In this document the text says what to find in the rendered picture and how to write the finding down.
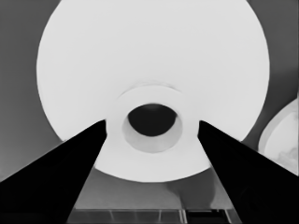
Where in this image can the large thick white disc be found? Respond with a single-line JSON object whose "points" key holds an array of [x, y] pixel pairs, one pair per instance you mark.
{"points": [[140, 46]]}

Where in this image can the white round carrier with pins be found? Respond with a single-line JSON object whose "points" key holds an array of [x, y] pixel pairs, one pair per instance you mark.
{"points": [[274, 137]]}

